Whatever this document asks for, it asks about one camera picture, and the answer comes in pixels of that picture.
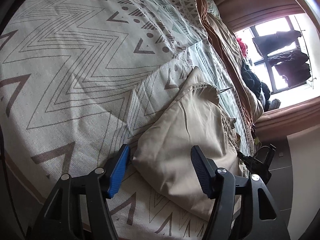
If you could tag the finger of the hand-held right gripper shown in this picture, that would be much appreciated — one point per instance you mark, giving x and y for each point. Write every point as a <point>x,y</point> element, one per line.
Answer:
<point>250,162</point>
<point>270,160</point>

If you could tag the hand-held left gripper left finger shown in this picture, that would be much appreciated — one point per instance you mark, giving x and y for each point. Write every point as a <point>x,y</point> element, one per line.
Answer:
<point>120,171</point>

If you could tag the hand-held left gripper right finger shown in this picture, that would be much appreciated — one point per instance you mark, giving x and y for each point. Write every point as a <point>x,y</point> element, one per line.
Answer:
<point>202,175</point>

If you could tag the beige jacket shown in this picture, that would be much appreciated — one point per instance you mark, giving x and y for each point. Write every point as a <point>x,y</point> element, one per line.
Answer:
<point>180,135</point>

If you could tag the black clothes pile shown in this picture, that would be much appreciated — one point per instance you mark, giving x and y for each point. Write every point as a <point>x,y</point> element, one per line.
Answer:
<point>252,80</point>

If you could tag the pink curtain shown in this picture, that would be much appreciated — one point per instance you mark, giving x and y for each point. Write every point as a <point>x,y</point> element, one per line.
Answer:
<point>287,117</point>
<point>255,2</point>

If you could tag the grey cushion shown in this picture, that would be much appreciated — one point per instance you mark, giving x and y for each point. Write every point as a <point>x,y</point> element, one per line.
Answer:
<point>274,104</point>

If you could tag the dark hanging garment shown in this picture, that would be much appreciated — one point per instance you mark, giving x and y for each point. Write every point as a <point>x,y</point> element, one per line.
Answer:
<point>295,73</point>

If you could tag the window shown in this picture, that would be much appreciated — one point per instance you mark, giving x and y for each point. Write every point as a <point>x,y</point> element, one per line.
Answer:
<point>262,62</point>

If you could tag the pink cloth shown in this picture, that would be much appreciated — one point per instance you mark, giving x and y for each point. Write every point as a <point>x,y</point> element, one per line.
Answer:
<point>242,46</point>

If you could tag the dark hanging jacket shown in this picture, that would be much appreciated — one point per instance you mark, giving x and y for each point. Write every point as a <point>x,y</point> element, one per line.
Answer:
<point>275,42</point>

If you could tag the bed with patterned sheet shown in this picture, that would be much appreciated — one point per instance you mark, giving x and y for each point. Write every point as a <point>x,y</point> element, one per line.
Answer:
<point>75,55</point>

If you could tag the brown duvet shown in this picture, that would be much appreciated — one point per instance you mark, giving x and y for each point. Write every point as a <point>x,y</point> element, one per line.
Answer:
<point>225,37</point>

